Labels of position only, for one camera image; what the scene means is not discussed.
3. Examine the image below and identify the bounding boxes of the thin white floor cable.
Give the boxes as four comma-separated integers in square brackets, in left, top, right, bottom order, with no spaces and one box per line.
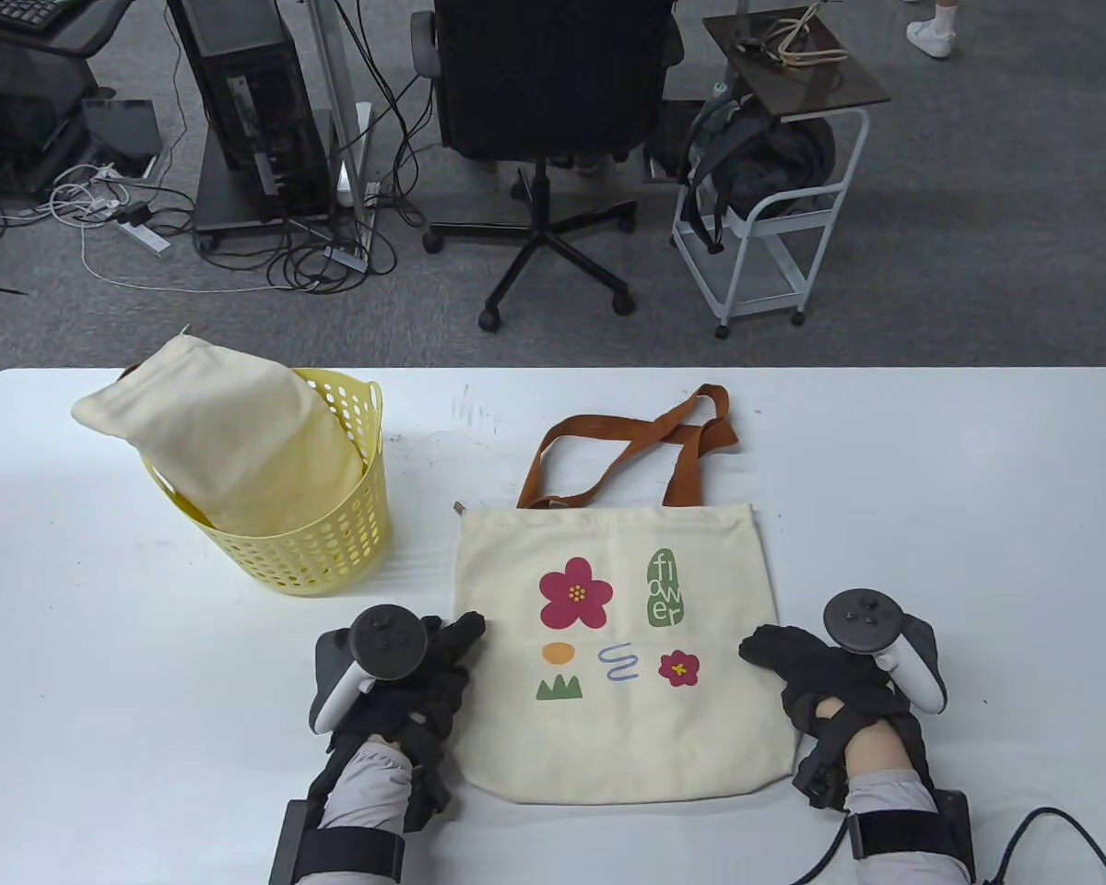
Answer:
[81,226,333,296]

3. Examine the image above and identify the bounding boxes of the black desk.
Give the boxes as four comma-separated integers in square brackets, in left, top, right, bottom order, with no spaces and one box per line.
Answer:
[0,0,137,61]

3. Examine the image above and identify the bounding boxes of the black office chair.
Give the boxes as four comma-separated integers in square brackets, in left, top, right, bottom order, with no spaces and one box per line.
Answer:
[410,0,685,333]

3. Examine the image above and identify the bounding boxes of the black backpack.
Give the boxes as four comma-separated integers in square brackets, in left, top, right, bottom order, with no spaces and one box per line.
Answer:
[677,97,837,254]

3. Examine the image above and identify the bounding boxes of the beige coiled cable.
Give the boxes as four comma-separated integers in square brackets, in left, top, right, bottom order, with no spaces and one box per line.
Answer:
[735,3,851,67]

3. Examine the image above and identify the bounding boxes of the cream canvas bag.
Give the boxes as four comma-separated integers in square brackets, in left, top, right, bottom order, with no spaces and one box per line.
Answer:
[71,334,367,537]

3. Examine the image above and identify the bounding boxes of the person's left hand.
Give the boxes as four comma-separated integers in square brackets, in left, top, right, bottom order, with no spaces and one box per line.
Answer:
[327,611,488,766]

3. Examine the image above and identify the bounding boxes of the white power strip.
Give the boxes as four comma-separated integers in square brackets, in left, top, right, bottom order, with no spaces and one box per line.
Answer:
[113,219,172,258]

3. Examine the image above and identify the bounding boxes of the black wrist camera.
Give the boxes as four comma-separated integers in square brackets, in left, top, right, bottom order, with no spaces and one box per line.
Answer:
[793,728,849,812]
[406,737,454,835]

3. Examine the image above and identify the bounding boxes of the thin black cable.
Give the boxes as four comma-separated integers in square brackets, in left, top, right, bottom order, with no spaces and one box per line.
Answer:
[793,820,853,885]

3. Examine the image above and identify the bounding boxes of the grey white handheld controller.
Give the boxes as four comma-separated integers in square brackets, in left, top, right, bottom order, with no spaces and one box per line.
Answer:
[823,588,948,715]
[309,604,428,736]

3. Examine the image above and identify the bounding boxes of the flower print canvas bag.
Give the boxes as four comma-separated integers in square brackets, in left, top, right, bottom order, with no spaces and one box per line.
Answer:
[452,384,798,806]

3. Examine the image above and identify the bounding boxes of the grey metal stand base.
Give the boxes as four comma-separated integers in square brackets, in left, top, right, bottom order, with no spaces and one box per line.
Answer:
[192,120,337,254]

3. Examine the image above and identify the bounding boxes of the black armband sensor pack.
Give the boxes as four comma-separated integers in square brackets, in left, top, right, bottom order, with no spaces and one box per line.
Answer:
[267,800,406,885]
[848,788,976,885]

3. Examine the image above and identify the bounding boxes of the yellow perforated plastic basket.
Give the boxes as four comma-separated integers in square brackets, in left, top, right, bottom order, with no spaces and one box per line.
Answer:
[141,369,393,597]

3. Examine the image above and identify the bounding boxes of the person's right forearm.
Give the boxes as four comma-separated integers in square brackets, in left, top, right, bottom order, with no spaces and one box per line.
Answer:
[839,719,969,885]

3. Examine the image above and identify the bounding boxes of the white cable bundle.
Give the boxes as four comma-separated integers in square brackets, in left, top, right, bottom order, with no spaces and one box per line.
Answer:
[46,162,135,224]

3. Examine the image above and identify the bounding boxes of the dark mesh chair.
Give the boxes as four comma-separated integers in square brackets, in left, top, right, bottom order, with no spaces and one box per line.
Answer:
[0,37,93,196]

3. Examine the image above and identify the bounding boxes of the dark brown board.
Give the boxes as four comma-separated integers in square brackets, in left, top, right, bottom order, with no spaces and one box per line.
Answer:
[703,7,892,121]

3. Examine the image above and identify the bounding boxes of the person's left forearm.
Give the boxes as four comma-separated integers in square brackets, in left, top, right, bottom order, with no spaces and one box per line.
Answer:
[290,742,416,885]

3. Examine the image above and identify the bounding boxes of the black laptop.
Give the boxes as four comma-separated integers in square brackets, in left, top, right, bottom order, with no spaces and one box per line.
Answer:
[81,97,165,178]

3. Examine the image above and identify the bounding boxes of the grey metal desk leg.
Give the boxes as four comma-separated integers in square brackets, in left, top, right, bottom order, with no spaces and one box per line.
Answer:
[309,0,376,259]

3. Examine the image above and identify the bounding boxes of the black cable tangle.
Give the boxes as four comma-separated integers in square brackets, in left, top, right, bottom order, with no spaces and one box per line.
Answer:
[198,207,399,296]

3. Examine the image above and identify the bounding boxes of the person's right hand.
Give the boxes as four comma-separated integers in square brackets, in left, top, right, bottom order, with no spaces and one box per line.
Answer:
[739,624,924,752]

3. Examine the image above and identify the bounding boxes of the white rolling cart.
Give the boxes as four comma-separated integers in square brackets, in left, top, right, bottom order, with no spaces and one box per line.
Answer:
[671,106,872,340]

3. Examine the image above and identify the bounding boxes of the black computer tower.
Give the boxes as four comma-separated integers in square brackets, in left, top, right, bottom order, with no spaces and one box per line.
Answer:
[166,0,333,222]

